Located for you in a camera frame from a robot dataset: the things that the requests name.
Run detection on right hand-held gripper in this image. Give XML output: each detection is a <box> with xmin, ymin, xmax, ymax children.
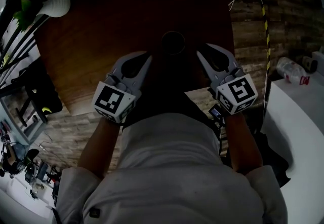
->
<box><xmin>196</xmin><ymin>43</ymin><xmax>259</xmax><ymax>116</ymax></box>

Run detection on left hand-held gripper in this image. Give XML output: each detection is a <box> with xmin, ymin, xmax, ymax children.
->
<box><xmin>92</xmin><ymin>51</ymin><xmax>153</xmax><ymax>125</ymax></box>

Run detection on dark round cup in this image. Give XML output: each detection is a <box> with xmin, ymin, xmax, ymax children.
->
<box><xmin>160</xmin><ymin>30</ymin><xmax>186</xmax><ymax>56</ymax></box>

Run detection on person's right forearm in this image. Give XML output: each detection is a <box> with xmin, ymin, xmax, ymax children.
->
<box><xmin>223</xmin><ymin>111</ymin><xmax>264</xmax><ymax>176</ymax></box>

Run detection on person's left forearm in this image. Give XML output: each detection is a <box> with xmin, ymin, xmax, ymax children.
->
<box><xmin>76</xmin><ymin>116</ymin><xmax>123</xmax><ymax>179</ymax></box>

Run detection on person's black trousers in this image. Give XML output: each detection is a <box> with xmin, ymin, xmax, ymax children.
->
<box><xmin>121</xmin><ymin>85</ymin><xmax>221</xmax><ymax>133</ymax></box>

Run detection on small black screen device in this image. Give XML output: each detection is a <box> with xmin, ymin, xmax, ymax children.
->
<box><xmin>208</xmin><ymin>103</ymin><xmax>226</xmax><ymax>127</ymax></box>

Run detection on clear plastic bottle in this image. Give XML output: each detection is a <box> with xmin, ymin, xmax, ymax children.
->
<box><xmin>275</xmin><ymin>56</ymin><xmax>311</xmax><ymax>86</ymax></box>

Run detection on white ribbed vase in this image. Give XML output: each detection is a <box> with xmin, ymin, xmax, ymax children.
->
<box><xmin>32</xmin><ymin>0</ymin><xmax>72</xmax><ymax>22</ymax></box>

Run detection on white counter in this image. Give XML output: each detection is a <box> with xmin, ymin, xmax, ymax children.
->
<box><xmin>260</xmin><ymin>73</ymin><xmax>324</xmax><ymax>224</ymax></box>

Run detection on person's white shirt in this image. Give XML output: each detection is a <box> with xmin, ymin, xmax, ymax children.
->
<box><xmin>54</xmin><ymin>113</ymin><xmax>288</xmax><ymax>224</ymax></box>

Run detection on green plant leaves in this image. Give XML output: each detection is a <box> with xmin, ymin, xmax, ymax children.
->
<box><xmin>12</xmin><ymin>0</ymin><xmax>39</xmax><ymax>32</ymax></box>

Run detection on yellow black striped cable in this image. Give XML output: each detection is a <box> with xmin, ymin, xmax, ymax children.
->
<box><xmin>260</xmin><ymin>0</ymin><xmax>273</xmax><ymax>117</ymax></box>

